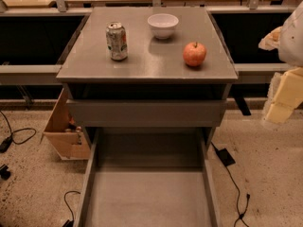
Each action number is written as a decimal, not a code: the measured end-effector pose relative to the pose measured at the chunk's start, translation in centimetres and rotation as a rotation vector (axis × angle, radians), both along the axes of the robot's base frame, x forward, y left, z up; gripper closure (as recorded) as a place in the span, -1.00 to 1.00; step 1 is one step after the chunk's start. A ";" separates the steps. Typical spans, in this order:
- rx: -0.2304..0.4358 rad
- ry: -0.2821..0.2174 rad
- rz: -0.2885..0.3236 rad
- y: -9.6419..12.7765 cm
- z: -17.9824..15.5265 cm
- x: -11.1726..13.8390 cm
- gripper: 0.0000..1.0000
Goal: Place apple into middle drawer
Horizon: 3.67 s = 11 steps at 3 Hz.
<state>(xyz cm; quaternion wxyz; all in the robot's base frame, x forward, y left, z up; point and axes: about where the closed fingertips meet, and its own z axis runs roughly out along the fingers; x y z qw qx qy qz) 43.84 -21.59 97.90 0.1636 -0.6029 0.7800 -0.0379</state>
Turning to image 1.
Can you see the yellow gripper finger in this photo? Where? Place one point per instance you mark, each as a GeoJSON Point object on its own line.
{"type": "Point", "coordinates": [284, 96]}
{"type": "Point", "coordinates": [271, 40]}

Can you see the red apple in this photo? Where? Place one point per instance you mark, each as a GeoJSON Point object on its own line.
{"type": "Point", "coordinates": [194, 54]}

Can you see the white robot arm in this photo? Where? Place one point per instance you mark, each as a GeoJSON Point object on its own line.
{"type": "Point", "coordinates": [290, 48]}

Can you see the grey drawer cabinet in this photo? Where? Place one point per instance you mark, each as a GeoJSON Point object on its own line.
{"type": "Point", "coordinates": [154, 69]}

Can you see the open grey middle drawer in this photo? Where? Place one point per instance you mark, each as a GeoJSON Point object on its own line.
{"type": "Point", "coordinates": [148, 178]}

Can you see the closed grey top drawer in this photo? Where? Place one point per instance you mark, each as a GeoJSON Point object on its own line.
{"type": "Point", "coordinates": [147, 113]}

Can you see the white bowl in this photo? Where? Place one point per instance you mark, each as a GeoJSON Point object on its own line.
{"type": "Point", "coordinates": [162, 25]}

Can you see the crushed soda can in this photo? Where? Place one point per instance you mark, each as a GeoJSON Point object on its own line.
{"type": "Point", "coordinates": [116, 41]}

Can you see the cardboard box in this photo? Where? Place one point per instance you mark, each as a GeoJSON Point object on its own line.
{"type": "Point", "coordinates": [64, 135]}

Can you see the black object left edge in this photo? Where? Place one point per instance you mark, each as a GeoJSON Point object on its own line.
{"type": "Point", "coordinates": [4, 172]}

